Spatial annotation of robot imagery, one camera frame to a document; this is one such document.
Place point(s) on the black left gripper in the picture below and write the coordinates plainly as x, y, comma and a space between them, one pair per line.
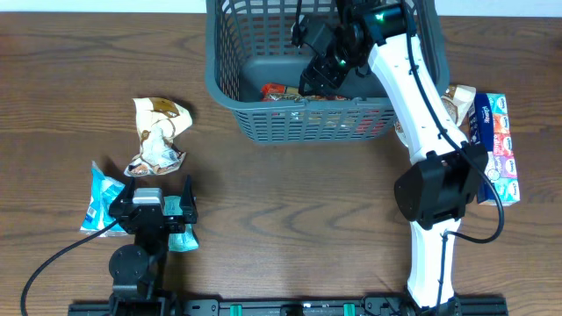
176, 224

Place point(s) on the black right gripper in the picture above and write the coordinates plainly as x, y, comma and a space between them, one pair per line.
320, 74

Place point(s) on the teal plastic packet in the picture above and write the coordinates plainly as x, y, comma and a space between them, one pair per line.
180, 242

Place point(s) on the orange spaghetti packet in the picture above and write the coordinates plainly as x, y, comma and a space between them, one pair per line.
278, 92

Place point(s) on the cookie snack bag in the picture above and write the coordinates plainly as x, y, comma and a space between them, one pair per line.
457, 100

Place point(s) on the blue tissue multipack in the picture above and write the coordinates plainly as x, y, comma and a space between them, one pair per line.
489, 125

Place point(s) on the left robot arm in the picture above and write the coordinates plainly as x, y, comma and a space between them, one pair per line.
137, 269

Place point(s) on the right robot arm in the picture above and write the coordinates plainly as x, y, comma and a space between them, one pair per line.
446, 169

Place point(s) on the blue plastic packet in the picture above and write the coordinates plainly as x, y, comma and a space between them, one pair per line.
104, 189

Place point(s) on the grey plastic basket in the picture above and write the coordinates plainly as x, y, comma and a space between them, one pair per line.
248, 45

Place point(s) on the crumpled cream snack bag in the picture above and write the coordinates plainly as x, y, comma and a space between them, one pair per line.
158, 122

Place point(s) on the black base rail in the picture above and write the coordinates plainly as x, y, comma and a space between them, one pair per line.
367, 306

